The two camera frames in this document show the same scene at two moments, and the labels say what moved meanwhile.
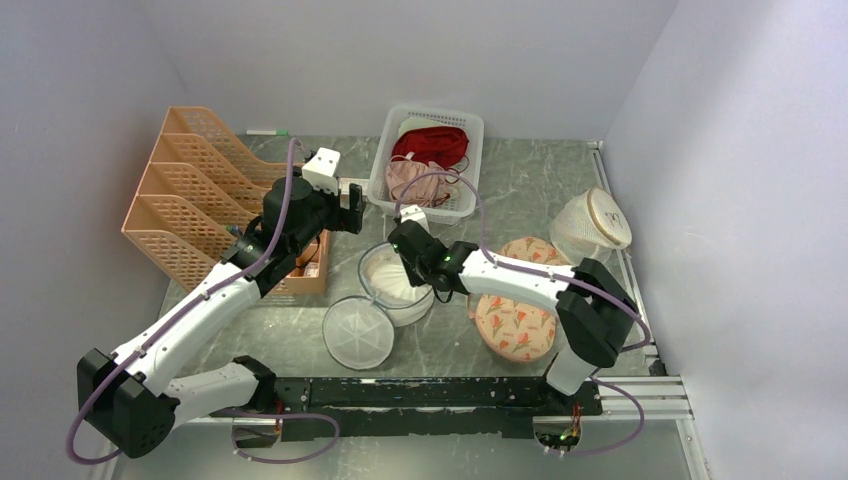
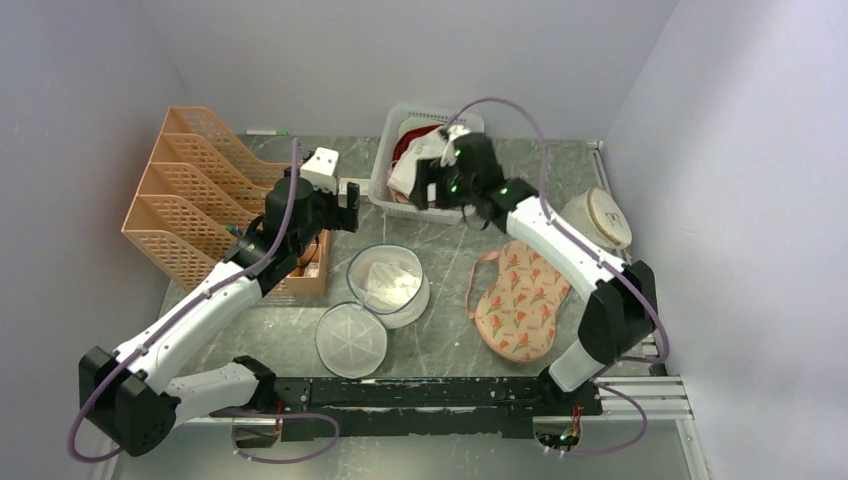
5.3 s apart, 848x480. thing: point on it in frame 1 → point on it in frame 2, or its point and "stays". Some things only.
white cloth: (415, 214) → (457, 130)
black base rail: (321, 408) stays
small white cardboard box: (344, 185) stays
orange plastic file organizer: (202, 187) stays
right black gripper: (414, 278) → (426, 173)
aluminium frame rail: (656, 397) stays
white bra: (391, 280) → (434, 143)
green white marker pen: (278, 132) stays
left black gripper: (344, 219) stays
